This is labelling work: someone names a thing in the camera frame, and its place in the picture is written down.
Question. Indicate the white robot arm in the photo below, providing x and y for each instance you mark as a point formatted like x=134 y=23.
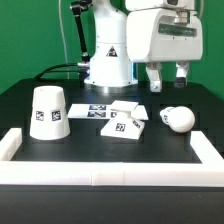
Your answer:
x=111 y=69

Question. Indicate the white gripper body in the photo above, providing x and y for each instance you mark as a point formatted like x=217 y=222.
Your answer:
x=152 y=36

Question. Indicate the white U-shaped fence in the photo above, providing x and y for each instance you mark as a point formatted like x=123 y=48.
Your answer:
x=209 y=172

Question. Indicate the white lamp bulb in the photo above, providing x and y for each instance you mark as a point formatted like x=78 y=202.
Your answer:
x=180 y=119

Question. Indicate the white marker sheet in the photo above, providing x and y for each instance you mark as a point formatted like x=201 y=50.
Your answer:
x=102 y=111

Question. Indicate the white lamp shade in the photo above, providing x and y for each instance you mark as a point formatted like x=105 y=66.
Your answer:
x=49 y=119

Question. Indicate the white lamp base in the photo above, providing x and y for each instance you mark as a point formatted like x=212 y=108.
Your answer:
x=123 y=125

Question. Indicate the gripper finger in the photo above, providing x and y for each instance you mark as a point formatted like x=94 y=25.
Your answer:
x=181 y=74
x=153 y=70

